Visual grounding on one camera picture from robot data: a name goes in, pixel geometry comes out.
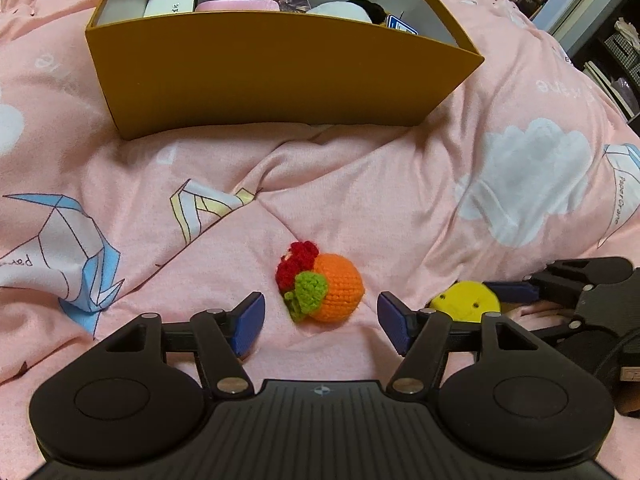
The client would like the shelf with books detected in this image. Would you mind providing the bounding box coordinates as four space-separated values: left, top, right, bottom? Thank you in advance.
508 0 640 131

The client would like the white box with text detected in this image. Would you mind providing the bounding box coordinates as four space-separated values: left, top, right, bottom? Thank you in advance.
143 0 195 18

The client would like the blue white card box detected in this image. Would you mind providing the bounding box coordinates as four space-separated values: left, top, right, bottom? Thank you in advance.
384 14 419 35

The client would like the orange cardboard storage box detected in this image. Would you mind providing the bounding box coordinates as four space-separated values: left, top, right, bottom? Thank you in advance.
86 0 483 140

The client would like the crocheted orange fruit toy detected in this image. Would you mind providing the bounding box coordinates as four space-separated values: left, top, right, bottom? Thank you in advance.
274 240 364 324

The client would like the pink flat case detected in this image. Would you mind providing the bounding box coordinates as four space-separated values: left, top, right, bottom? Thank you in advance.
194 0 280 12

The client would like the panda plush toy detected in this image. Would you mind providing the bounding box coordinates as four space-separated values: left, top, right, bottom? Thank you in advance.
307 0 387 25

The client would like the pink patterned bed quilt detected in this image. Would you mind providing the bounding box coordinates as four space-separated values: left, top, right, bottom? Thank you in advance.
1 0 639 479

